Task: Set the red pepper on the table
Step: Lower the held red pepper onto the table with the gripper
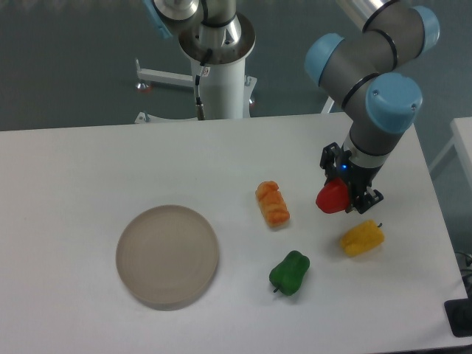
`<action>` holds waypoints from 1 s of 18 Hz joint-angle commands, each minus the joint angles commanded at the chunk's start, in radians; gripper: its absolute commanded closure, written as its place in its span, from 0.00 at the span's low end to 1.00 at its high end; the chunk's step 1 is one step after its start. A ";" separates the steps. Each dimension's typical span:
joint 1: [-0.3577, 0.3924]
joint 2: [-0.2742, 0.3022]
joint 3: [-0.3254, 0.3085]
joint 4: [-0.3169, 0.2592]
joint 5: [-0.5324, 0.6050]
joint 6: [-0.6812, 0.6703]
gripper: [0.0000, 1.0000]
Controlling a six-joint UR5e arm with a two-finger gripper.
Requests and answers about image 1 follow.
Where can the green bell pepper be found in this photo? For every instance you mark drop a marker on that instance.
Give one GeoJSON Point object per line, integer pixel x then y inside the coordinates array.
{"type": "Point", "coordinates": [288, 275]}

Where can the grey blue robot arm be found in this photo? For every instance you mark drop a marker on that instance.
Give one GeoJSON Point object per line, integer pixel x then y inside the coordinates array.
{"type": "Point", "coordinates": [360, 76]}

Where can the yellow bell pepper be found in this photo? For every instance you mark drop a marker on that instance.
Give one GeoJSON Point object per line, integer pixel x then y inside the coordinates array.
{"type": "Point", "coordinates": [362, 238]}

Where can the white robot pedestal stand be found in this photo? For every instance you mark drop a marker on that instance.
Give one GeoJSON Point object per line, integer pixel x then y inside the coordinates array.
{"type": "Point", "coordinates": [217, 40]}

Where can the black box at edge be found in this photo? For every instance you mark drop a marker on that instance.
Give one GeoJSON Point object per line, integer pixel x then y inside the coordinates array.
{"type": "Point", "coordinates": [459, 316]}

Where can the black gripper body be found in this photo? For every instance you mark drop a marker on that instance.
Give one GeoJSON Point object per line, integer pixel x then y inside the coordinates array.
{"type": "Point", "coordinates": [357, 178]}

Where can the red bell pepper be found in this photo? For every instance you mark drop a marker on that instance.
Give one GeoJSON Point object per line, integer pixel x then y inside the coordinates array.
{"type": "Point", "coordinates": [333, 197]}

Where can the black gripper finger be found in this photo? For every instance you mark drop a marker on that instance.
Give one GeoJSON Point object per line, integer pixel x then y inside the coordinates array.
{"type": "Point", "coordinates": [328, 159]}
{"type": "Point", "coordinates": [363, 202]}

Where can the white side table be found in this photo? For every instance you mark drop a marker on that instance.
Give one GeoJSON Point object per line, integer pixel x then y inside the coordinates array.
{"type": "Point", "coordinates": [459, 143]}

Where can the orange croissant bread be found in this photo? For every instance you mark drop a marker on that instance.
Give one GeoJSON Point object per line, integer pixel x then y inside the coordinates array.
{"type": "Point", "coordinates": [271, 204]}

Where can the beige round plate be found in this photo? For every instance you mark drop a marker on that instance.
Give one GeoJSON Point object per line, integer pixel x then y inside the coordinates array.
{"type": "Point", "coordinates": [167, 257]}

